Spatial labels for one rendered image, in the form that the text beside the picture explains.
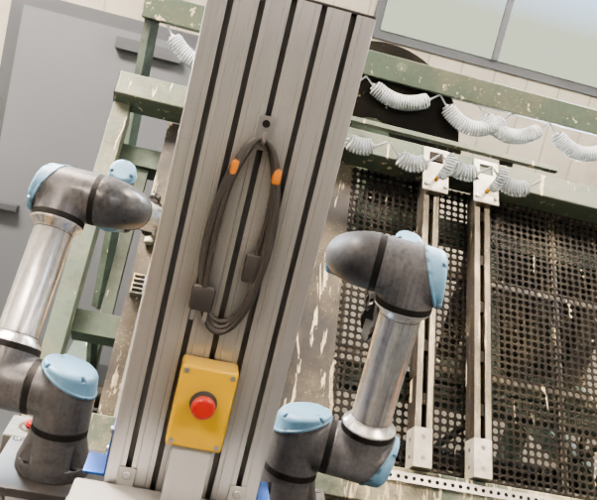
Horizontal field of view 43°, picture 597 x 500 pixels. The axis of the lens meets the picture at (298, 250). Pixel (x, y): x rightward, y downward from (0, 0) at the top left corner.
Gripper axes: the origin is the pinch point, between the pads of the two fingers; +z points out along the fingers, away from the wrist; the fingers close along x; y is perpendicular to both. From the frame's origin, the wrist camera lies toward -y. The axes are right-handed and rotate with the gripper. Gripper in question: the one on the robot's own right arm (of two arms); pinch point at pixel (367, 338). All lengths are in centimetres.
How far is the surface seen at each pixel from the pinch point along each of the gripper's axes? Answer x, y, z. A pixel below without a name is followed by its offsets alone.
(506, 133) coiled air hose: -65, 130, -11
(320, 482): 1.1, -17.3, 44.1
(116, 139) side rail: 86, 76, 2
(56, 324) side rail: 87, 11, 31
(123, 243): 75, 49, 25
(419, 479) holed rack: -30, -12, 41
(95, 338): 76, 18, 40
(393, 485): -21, -15, 43
